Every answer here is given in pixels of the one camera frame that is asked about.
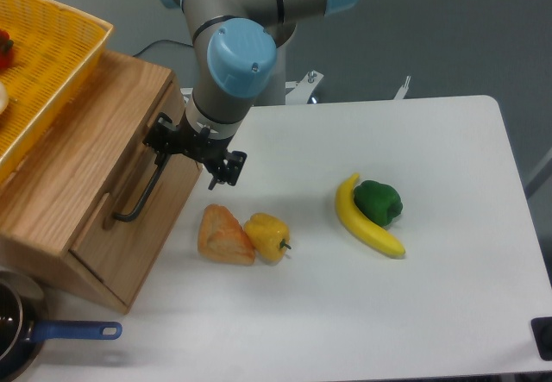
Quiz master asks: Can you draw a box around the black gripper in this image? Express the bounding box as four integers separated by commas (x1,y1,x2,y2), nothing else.
142,113,248,191

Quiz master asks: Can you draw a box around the wooden top drawer black handle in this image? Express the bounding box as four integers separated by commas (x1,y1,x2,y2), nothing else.
68,78,204,308

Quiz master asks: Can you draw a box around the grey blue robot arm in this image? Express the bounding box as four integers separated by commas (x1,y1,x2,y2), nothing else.
144,0,358,185

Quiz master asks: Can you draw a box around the wooden drawer cabinet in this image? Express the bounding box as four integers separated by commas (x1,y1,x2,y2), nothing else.
1,51,201,313

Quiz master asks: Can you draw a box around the toy croissant bread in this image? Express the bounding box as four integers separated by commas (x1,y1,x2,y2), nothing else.
198,204,255,266

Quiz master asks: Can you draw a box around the yellow toy bell pepper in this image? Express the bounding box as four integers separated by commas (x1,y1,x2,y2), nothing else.
243,213,291,263

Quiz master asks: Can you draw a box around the yellow plastic basket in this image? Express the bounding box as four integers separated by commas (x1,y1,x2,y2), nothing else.
1,0,113,179

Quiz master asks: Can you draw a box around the green toy bell pepper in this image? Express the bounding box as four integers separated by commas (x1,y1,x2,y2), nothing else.
353,180,403,227

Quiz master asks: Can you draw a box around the yellow toy banana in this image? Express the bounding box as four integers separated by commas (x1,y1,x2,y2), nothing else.
335,172,406,259

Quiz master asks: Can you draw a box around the white round object in basket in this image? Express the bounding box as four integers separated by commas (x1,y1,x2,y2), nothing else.
0,83,9,113

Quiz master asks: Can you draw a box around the red toy pepper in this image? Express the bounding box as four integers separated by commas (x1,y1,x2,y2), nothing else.
0,29,15,70

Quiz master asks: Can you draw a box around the black device at table edge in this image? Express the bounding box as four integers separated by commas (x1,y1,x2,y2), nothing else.
530,316,552,361

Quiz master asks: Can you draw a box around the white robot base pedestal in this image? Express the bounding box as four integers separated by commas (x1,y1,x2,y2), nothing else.
254,23,297,106

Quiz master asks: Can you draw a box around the black cable on floor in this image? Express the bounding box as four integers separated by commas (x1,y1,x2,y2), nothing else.
131,39,195,59

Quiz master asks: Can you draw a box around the blue handled frying pan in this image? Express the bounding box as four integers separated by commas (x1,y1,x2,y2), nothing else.
1,271,122,381

